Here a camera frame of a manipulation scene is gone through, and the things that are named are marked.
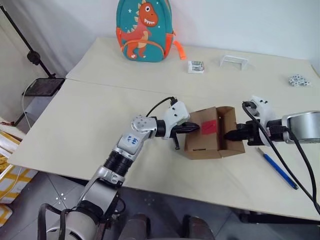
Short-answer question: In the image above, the red tape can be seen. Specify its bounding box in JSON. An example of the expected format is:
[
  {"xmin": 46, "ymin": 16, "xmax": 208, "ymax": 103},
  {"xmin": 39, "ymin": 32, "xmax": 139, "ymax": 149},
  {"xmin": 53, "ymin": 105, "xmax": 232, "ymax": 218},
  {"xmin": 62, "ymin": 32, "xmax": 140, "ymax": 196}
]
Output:
[{"xmin": 200, "ymin": 119, "xmax": 218, "ymax": 136}]

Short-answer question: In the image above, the black stand pole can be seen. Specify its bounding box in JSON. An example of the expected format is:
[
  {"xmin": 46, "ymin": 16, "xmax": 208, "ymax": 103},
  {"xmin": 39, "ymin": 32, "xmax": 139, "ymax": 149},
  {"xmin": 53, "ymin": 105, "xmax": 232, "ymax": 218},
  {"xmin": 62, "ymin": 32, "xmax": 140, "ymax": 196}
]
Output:
[{"xmin": 0, "ymin": 4, "xmax": 57, "ymax": 79}]

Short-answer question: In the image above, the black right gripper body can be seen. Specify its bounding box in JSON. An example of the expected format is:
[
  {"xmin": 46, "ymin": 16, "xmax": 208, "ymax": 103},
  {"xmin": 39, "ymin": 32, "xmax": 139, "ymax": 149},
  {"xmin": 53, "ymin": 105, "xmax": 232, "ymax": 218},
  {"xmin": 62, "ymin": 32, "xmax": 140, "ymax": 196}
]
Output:
[{"xmin": 236, "ymin": 119, "xmax": 264, "ymax": 147}]

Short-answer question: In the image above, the brown cardboard box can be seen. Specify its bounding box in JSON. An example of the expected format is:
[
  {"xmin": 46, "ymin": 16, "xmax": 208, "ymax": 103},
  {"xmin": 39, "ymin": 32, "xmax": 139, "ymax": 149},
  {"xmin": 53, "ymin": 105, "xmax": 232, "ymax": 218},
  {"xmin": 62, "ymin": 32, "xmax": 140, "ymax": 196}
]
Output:
[{"xmin": 183, "ymin": 105, "xmax": 246, "ymax": 161}]

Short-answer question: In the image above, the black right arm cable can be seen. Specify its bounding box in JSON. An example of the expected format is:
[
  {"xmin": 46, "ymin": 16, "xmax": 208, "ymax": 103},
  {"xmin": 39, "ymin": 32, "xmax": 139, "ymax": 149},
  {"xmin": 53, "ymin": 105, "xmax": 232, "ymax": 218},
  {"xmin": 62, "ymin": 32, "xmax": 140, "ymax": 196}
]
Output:
[{"xmin": 241, "ymin": 99, "xmax": 320, "ymax": 216}]

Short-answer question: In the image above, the white cable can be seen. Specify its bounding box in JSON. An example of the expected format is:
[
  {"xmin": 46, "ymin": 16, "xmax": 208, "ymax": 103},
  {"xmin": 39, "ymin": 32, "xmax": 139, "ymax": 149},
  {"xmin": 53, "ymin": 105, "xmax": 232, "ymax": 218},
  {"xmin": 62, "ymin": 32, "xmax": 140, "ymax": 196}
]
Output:
[{"xmin": 20, "ymin": 79, "xmax": 39, "ymax": 126}]

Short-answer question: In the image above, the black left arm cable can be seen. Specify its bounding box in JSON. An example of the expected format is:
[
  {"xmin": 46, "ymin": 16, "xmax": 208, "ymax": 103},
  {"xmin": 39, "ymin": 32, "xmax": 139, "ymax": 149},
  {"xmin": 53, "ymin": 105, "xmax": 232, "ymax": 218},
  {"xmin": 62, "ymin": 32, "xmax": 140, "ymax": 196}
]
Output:
[{"xmin": 145, "ymin": 96, "xmax": 179, "ymax": 118}]

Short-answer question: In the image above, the black table frame bar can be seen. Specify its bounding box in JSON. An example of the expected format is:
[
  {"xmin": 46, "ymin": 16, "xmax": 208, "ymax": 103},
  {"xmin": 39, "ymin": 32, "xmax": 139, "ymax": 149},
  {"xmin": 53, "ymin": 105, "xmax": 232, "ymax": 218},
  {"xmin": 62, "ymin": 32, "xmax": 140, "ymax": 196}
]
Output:
[{"xmin": 239, "ymin": 210, "xmax": 320, "ymax": 225}]

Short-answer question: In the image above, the dark rounded shape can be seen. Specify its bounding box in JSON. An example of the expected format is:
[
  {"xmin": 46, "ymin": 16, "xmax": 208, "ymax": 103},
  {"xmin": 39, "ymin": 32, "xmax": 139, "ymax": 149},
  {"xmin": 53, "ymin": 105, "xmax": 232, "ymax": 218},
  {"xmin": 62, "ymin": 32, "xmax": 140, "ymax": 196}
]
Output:
[
  {"xmin": 183, "ymin": 214, "xmax": 216, "ymax": 240},
  {"xmin": 119, "ymin": 213, "xmax": 151, "ymax": 240}
]

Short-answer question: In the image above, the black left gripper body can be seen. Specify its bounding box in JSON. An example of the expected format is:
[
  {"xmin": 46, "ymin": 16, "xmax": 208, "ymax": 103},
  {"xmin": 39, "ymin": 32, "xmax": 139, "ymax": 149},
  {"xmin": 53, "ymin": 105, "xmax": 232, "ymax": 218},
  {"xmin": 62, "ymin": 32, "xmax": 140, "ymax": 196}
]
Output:
[{"xmin": 165, "ymin": 121, "xmax": 189, "ymax": 140}]

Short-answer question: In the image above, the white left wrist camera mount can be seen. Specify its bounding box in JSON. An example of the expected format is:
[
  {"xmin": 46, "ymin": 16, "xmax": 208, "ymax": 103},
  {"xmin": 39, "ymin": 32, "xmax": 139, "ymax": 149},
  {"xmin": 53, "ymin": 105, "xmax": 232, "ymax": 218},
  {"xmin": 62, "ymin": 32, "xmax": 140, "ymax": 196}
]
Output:
[{"xmin": 163, "ymin": 99, "xmax": 191, "ymax": 131}]

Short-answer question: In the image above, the small white printed box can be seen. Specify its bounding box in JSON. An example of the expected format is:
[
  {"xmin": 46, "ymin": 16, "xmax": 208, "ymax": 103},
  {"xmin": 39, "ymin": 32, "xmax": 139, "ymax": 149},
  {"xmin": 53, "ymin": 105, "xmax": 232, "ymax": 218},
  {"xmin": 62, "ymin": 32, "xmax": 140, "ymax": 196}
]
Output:
[{"xmin": 187, "ymin": 59, "xmax": 207, "ymax": 75}]

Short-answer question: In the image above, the blue pen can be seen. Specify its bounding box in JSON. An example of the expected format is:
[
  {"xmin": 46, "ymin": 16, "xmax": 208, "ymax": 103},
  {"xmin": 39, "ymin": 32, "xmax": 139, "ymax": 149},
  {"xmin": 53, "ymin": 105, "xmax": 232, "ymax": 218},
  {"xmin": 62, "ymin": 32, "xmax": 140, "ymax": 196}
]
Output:
[{"xmin": 256, "ymin": 147, "xmax": 299, "ymax": 190}]

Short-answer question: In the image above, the white frame stand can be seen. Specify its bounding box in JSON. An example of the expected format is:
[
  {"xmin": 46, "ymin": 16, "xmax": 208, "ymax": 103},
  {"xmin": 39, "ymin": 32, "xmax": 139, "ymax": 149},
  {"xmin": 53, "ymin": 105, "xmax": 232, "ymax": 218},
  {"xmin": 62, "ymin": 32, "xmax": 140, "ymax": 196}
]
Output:
[{"xmin": 219, "ymin": 54, "xmax": 249, "ymax": 72}]

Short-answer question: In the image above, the cluster of small white pieces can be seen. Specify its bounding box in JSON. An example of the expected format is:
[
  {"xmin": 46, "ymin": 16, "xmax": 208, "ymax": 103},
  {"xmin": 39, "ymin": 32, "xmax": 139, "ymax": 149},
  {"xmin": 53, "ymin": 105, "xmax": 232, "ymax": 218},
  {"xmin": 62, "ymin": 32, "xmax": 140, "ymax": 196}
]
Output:
[{"xmin": 287, "ymin": 73, "xmax": 313, "ymax": 89}]

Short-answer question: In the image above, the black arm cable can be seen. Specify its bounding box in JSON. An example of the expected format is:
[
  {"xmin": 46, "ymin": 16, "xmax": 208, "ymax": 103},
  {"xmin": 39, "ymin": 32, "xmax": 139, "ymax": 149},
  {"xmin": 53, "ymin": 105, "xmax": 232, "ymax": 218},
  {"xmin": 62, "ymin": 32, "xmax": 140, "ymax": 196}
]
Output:
[
  {"xmin": 241, "ymin": 99, "xmax": 320, "ymax": 216},
  {"xmin": 145, "ymin": 96, "xmax": 179, "ymax": 118}
]

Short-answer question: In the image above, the black stand tray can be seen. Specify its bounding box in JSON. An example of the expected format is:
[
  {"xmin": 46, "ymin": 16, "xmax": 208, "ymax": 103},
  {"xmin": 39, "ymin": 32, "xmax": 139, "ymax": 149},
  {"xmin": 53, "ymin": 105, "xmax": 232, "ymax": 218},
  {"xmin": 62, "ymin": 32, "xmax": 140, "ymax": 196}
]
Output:
[{"xmin": 23, "ymin": 77, "xmax": 66, "ymax": 97}]

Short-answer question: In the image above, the teal dinosaur backpack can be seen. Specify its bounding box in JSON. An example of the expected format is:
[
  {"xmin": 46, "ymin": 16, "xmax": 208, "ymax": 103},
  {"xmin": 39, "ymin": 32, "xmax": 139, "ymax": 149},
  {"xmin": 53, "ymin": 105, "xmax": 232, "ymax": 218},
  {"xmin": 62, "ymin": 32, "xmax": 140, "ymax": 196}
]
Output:
[{"xmin": 115, "ymin": 0, "xmax": 187, "ymax": 63}]

